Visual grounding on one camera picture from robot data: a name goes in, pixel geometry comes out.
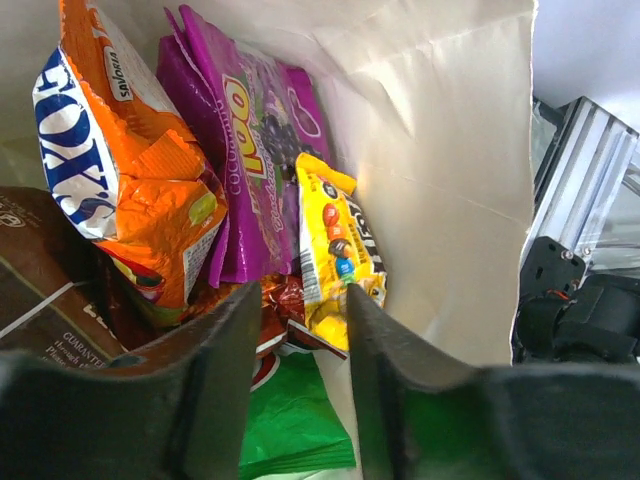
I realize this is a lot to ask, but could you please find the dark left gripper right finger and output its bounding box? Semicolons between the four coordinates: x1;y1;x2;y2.
347;285;639;479

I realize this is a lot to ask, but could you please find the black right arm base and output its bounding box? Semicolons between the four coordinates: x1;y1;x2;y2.
511;236;639;364

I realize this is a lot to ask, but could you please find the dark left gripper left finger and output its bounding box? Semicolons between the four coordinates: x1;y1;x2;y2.
1;283;261;479

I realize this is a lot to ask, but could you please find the green Chuba cassava chips bag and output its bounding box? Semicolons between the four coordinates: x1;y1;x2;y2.
239;352;356;479

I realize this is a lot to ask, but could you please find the aluminium table frame rail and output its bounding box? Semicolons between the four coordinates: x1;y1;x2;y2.
523;97;639;278

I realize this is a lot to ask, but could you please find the orange snack packet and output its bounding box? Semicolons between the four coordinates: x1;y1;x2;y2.
32;1;227;328

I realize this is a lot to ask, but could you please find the brown snack bag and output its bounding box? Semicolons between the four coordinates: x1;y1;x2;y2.
1;186;157;369

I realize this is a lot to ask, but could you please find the yellow M&M's packet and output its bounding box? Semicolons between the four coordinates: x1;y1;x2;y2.
295;153;387;353

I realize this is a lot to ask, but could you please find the purple grape candy bag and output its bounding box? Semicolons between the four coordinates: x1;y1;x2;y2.
157;5;331;286

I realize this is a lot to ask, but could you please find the red Doritos bag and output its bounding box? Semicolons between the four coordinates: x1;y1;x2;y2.
189;272;349;391

